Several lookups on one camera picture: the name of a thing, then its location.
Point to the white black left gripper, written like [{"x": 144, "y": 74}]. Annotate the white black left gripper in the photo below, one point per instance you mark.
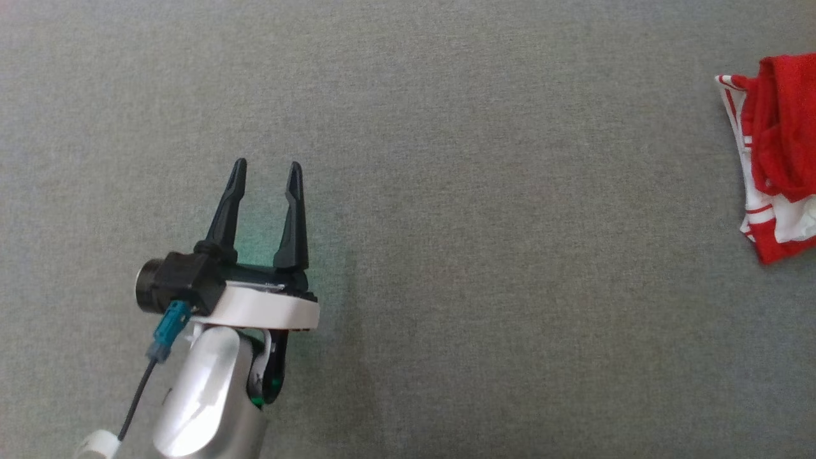
[{"x": 268, "y": 309}]

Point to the red basketball jersey number 23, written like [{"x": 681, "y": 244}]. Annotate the red basketball jersey number 23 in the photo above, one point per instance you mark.
[{"x": 787, "y": 146}]

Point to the large grey sofa seat cushion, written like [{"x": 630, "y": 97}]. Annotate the large grey sofa seat cushion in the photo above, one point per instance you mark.
[{"x": 478, "y": 223}]

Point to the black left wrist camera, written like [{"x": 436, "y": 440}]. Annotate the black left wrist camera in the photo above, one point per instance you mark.
[{"x": 185, "y": 284}]

